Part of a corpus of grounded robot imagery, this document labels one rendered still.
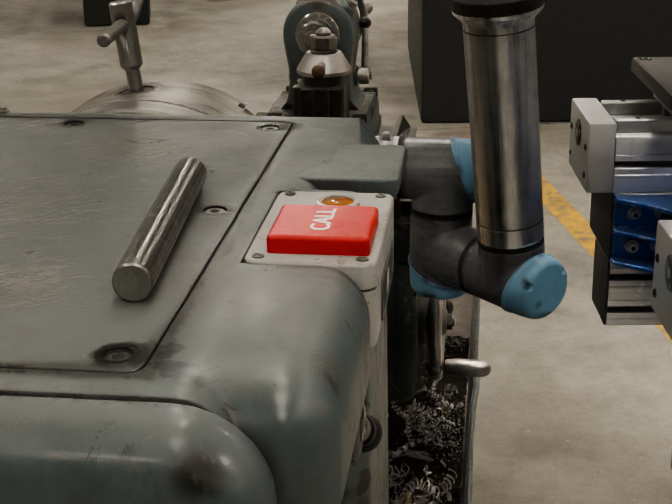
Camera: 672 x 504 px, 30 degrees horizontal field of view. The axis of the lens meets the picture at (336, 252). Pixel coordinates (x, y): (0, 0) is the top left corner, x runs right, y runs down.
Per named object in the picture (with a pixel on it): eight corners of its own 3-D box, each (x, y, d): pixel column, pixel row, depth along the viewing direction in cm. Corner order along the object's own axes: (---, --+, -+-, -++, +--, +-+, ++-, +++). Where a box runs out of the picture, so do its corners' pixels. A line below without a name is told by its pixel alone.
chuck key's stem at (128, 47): (151, 121, 120) (129, 1, 117) (128, 124, 121) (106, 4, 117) (154, 116, 123) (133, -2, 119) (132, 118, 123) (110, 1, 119)
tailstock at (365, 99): (365, 161, 230) (364, 1, 219) (260, 159, 232) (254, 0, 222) (380, 121, 257) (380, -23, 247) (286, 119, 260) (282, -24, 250)
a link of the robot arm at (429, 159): (488, 217, 147) (491, 147, 144) (395, 213, 148) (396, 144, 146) (489, 198, 154) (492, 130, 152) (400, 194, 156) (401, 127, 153)
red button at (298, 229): (369, 271, 72) (369, 237, 71) (266, 267, 73) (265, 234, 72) (379, 236, 77) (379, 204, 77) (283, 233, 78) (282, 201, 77)
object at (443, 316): (451, 411, 187) (454, 265, 179) (383, 408, 188) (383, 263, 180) (457, 338, 212) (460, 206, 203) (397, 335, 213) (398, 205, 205)
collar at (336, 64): (348, 78, 177) (348, 57, 176) (292, 78, 178) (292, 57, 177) (354, 67, 184) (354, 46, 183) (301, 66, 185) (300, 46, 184)
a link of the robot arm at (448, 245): (454, 316, 147) (457, 227, 144) (394, 288, 156) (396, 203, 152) (503, 301, 152) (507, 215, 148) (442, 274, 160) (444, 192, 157)
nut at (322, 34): (335, 54, 178) (335, 30, 177) (308, 54, 179) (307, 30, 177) (339, 49, 182) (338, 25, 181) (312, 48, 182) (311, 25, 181)
